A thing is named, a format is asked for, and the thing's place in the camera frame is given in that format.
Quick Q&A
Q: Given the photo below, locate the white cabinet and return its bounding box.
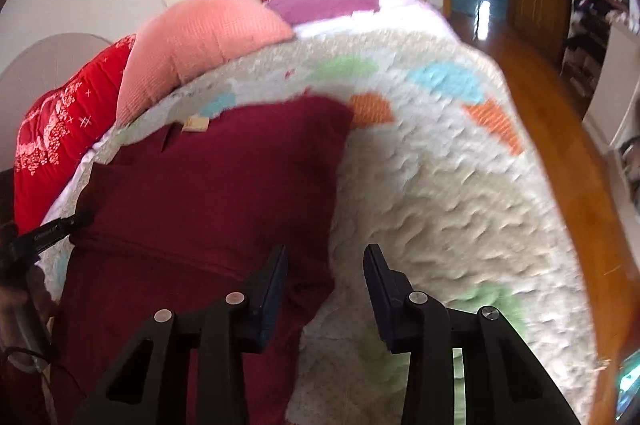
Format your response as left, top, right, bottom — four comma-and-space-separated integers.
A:
582, 22, 640, 150

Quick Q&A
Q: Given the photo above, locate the dark red garment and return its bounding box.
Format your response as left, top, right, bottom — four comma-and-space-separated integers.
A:
0, 95, 354, 425

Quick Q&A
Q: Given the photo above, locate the red floral blanket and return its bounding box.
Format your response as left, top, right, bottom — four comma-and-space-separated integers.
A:
14, 33, 137, 236

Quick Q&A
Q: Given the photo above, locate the pink pillow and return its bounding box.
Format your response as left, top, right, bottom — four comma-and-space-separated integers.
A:
116, 0, 296, 126

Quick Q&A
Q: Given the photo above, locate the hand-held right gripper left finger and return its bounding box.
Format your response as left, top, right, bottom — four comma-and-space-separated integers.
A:
73, 245, 289, 425

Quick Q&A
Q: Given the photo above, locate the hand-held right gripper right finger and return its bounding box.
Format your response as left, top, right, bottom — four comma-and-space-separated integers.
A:
363, 243, 582, 425

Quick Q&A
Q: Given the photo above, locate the cluttered shelf rack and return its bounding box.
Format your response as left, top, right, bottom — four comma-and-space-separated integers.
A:
560, 0, 640, 116

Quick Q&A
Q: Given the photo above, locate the purple cloth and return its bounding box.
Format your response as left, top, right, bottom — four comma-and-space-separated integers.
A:
267, 0, 383, 26

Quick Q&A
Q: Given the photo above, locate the white quilt with coloured patches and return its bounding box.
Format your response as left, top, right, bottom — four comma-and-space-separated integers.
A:
39, 0, 601, 425

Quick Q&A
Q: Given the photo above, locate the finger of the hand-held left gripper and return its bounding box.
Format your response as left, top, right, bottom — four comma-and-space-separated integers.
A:
9, 211, 93, 256

